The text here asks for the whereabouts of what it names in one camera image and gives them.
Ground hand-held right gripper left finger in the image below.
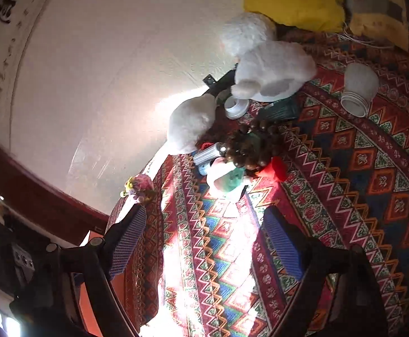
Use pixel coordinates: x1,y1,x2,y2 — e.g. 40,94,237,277
10,202,148,337

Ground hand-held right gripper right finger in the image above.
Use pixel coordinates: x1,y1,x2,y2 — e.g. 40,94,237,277
262,206,388,337

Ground crochet flower bouquet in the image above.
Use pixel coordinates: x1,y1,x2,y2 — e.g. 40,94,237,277
120,174,156,204

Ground patterned woven blanket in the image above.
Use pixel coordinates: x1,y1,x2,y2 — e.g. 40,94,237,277
104,24,409,337

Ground red plush item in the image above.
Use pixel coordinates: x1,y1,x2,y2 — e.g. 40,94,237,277
257,156,289,183

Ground silver flashlight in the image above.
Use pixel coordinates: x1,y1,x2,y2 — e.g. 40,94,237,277
192,141,228,167

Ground white yarn ball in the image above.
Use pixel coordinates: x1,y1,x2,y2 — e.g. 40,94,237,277
167,95,217,155

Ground dark green basket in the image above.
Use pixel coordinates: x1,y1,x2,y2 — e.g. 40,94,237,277
257,96,301,122

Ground white plastic jar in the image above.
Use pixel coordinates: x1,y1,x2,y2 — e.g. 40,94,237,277
340,62,381,117

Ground white plush toy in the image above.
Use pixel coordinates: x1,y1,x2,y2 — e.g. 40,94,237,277
219,12,317,102

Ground yellow cushion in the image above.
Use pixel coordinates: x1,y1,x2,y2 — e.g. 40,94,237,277
243,0,347,33

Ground yellow grey woven sack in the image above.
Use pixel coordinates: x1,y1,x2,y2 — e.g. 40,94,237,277
341,0,409,51

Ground brown bead strings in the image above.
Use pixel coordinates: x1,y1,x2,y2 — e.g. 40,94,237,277
224,119,286,172

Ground dark red wooden rail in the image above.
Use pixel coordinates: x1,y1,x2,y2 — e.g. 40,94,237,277
0,123,110,246

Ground black metal bracket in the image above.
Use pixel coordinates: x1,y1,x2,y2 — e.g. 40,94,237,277
203,68,238,97

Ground white cord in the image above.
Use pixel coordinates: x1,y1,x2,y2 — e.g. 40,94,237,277
341,24,395,49

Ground calligraphy wall scroll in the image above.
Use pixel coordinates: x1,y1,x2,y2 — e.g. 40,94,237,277
0,0,68,95

